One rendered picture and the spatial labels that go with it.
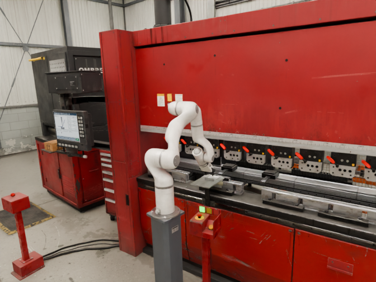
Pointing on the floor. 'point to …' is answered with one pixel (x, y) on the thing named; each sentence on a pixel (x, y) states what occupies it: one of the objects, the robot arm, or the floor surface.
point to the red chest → (105, 156)
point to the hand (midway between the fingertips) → (209, 173)
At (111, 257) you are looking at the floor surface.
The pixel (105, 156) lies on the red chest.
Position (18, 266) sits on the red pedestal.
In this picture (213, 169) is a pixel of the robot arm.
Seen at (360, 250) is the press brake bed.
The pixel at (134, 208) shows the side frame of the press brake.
